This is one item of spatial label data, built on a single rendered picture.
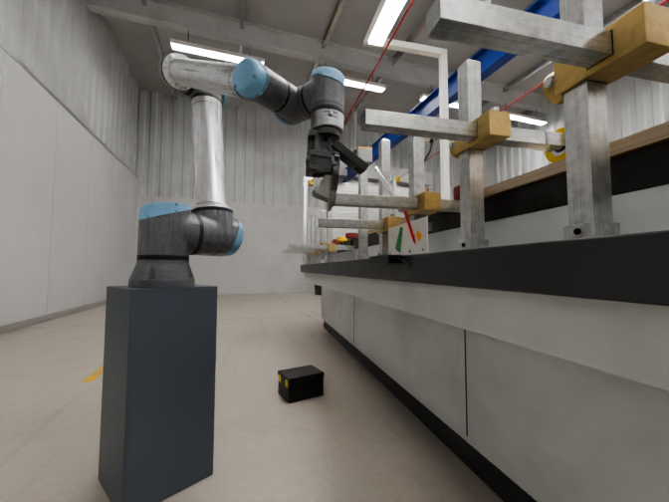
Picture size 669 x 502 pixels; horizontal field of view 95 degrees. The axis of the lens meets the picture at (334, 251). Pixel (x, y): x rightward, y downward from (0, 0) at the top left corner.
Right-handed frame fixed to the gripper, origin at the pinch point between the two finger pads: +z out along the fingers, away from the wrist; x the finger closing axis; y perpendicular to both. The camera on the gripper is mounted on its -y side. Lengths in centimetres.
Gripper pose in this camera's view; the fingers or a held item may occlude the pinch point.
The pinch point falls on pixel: (333, 206)
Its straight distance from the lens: 83.4
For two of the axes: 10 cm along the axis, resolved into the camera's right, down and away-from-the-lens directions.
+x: 2.3, -0.6, -9.7
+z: -0.3, 10.0, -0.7
